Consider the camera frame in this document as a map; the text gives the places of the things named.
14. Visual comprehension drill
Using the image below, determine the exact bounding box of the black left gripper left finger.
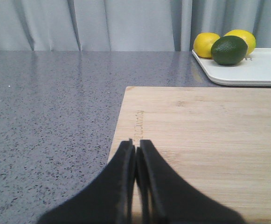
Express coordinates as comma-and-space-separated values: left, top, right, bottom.
38, 140, 135, 224

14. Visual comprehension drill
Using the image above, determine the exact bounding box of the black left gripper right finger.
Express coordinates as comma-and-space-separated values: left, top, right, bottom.
136, 140, 245, 224

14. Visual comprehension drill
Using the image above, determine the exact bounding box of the white bear print tray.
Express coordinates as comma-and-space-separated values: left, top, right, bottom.
192, 48, 271, 87

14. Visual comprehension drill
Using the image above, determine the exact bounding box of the wooden cutting board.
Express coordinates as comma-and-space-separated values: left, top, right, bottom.
109, 86, 271, 224

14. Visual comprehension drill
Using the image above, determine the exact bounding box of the left yellow lemon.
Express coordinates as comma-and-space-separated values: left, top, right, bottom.
193, 33, 220, 58

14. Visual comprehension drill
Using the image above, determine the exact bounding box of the yellow lemon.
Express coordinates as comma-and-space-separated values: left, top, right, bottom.
193, 33, 220, 58
224, 29, 256, 56

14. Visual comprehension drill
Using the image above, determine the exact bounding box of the green lime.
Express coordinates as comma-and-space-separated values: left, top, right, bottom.
210, 35, 248, 66

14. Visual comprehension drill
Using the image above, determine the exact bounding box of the right yellow lemon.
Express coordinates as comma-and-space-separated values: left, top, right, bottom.
224, 29, 256, 56

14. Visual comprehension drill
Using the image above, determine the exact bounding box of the grey curtain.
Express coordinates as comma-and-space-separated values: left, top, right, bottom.
0, 0, 271, 51

